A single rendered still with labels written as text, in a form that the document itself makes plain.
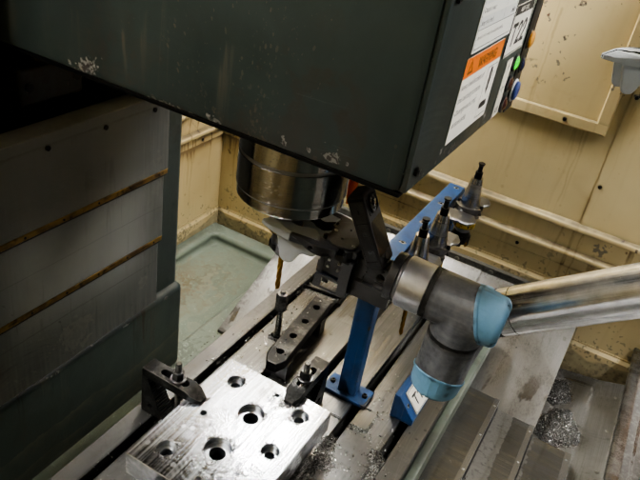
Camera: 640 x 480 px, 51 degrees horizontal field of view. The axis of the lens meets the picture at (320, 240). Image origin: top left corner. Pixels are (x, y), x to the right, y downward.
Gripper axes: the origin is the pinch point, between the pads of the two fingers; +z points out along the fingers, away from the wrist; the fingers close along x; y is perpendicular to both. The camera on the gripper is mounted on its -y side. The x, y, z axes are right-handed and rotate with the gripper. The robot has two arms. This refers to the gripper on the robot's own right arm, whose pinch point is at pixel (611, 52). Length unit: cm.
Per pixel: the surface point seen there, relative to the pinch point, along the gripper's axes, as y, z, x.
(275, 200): 20, 48, -22
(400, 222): 78, 7, 79
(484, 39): -4.1, 26.0, -21.9
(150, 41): 3, 65, -17
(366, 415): 78, 23, -3
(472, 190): 41, 4, 32
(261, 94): 5, 51, -26
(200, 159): 77, 73, 104
